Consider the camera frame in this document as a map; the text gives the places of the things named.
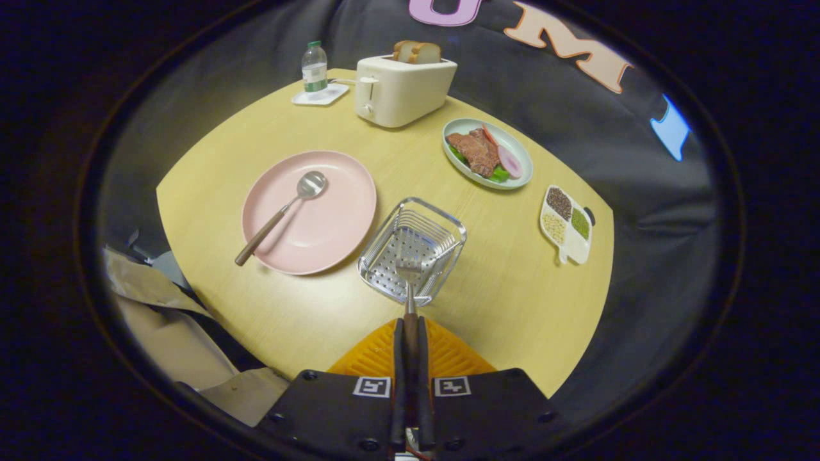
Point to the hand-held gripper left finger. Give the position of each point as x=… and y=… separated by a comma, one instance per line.
x=333, y=416

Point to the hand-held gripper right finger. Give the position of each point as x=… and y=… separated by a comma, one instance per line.
x=487, y=416

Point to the person's beige trousers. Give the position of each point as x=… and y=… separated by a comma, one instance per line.
x=173, y=339

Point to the pink round plate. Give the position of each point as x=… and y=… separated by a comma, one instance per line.
x=327, y=218

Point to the white divided seasoning dish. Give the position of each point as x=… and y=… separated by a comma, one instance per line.
x=567, y=224

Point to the green vegetable garnish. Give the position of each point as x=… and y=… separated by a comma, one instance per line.
x=500, y=174

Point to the pink onion slice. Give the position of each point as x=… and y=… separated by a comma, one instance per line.
x=510, y=162

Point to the pale green oval plate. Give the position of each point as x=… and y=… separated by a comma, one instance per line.
x=520, y=157

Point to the brown meat slices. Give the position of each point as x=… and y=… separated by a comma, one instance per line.
x=475, y=152

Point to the red carrot strip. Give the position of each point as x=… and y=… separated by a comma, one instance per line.
x=489, y=134

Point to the white square coaster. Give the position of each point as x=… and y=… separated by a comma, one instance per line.
x=330, y=96

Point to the cream white toaster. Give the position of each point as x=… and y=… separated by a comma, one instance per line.
x=403, y=93

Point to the clear plastic water bottle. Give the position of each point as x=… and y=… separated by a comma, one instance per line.
x=314, y=70

